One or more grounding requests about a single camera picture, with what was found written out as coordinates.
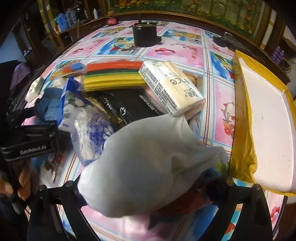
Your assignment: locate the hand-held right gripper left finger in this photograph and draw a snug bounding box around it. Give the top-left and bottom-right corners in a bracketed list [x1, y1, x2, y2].
[26, 181, 102, 241]

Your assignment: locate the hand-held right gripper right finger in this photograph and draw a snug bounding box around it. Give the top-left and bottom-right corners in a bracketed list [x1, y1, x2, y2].
[206, 178, 274, 241]

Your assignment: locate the dark multicoloured cloth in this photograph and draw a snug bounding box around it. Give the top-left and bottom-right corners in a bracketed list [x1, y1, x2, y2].
[162, 168, 229, 216]

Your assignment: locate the blue knitted cloth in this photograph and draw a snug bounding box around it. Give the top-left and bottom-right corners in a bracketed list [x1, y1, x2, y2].
[37, 88, 67, 122]

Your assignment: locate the blue floral tissue pack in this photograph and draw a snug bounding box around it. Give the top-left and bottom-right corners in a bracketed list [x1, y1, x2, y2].
[57, 76, 93, 131]

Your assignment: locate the white cloth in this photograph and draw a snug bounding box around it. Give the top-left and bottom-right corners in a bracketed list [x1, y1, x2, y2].
[77, 115, 229, 218]

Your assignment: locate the black gold-trimmed packet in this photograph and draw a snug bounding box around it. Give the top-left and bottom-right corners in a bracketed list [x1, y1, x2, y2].
[122, 89, 167, 121]
[85, 93, 139, 127]

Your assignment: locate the white foam box yellow tape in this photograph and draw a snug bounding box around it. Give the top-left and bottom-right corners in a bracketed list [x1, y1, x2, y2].
[228, 50, 296, 197]

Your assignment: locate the person's left hand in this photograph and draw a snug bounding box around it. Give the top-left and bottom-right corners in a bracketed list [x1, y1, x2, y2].
[0, 162, 31, 202]

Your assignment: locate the lemon print tissue pack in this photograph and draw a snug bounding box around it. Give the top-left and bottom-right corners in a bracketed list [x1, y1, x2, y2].
[24, 77, 45, 102]

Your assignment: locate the clear bag of blue-white cloth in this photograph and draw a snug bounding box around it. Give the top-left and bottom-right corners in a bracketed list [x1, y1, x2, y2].
[69, 109, 121, 163]

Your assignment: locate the purple patterned cloth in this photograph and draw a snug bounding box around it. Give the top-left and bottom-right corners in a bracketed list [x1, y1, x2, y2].
[10, 64, 30, 91]

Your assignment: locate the pink cloth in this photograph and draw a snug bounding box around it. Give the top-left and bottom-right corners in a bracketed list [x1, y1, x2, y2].
[104, 213, 192, 241]

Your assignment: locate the blue thermos jug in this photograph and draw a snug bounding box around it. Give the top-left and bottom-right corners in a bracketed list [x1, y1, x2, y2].
[55, 13, 67, 32]

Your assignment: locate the white tissue pack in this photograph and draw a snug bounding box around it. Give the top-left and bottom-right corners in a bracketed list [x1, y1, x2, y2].
[138, 60, 206, 117]

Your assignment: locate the black thermos flask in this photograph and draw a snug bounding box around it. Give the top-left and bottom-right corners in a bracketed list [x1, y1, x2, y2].
[74, 2, 85, 20]

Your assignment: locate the black round device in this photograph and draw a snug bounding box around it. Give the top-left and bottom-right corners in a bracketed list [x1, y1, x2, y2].
[132, 14, 162, 48]

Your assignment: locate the black three-armed device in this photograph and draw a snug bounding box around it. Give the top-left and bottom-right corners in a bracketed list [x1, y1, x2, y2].
[213, 32, 236, 48]

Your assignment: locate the artificial flower glass display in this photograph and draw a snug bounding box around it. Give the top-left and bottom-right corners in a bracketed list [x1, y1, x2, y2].
[109, 0, 271, 42]

